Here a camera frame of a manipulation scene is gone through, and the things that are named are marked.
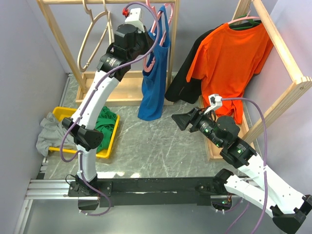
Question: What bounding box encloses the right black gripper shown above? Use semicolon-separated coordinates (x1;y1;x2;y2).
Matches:
171;106;224;148

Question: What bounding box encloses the blue tank top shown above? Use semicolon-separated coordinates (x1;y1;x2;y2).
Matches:
137;5;172;121

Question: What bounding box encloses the pink hanger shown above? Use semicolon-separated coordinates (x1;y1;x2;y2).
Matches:
228;10;261;25
143;0;175;72

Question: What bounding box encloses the yellow plastic tray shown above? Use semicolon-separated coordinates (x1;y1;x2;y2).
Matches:
53;107;120;159

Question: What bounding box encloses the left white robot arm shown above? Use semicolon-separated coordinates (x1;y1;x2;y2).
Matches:
62;23;155;196

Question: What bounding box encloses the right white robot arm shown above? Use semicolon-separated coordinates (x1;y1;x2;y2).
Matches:
172;107;312;234

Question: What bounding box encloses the middle beige wooden hanger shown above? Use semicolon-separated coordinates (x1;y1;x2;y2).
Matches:
102;0;114;44

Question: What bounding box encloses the beige wooden hanger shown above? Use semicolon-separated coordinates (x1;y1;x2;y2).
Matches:
102;0;114;44
76;0;109;73

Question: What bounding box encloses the left beige wooden hanger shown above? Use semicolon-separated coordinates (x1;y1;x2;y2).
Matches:
76;0;109;73

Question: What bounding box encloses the pink hanger under orange shirt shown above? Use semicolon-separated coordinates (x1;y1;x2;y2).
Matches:
228;10;261;25

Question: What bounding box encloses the green hanger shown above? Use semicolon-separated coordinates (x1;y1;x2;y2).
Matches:
229;14;261;31

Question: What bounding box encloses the black shirt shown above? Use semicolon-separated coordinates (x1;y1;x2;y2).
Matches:
165;23;263;103

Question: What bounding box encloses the back wooden clothes rack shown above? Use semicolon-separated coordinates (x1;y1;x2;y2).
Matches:
36;0;181;107

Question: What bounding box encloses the wooden clothes rack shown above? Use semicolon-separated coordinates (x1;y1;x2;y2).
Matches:
36;0;181;107
198;0;312;160

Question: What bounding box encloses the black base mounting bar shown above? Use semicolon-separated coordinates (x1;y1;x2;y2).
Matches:
68;177;229;211

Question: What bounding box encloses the orange t-shirt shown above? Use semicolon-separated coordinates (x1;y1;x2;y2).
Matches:
186;23;273;124

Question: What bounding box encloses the green shirt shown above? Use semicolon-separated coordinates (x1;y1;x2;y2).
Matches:
95;106;117;152

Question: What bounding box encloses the grey shirt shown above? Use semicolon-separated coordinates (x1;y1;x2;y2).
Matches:
36;112;67;157

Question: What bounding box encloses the right wooden clothes rack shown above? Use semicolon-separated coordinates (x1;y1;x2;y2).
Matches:
198;0;312;160

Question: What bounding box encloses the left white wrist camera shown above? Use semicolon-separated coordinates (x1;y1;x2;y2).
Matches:
122;8;145;33

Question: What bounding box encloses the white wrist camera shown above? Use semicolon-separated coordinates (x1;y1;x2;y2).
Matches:
204;94;222;115
122;8;145;33

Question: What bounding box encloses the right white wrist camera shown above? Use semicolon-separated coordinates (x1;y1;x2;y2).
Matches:
204;94;222;115

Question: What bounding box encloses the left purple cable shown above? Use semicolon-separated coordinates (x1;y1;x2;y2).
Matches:
59;1;160;217

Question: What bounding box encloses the purple cable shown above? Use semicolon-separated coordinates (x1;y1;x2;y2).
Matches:
220;97;268;234
59;1;160;217

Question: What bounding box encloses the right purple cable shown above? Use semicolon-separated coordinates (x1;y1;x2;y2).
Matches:
220;97;268;234

